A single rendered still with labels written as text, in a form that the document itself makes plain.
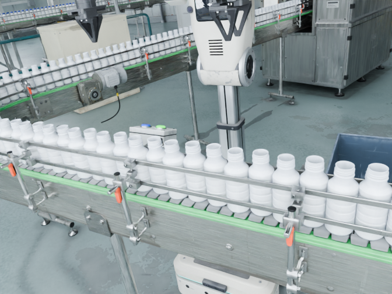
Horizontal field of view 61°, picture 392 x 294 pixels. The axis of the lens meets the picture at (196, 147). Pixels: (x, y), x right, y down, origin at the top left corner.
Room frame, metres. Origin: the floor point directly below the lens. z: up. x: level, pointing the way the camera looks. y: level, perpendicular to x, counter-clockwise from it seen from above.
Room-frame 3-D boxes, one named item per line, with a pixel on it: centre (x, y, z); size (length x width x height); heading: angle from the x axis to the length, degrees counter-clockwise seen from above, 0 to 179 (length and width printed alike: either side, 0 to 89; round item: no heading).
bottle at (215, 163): (0.72, -0.04, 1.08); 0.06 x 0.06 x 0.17
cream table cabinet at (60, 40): (5.12, 1.37, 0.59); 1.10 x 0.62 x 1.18; 131
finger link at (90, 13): (1.06, 0.27, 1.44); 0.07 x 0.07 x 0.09; 59
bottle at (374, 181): (0.54, -0.35, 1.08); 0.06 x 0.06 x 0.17
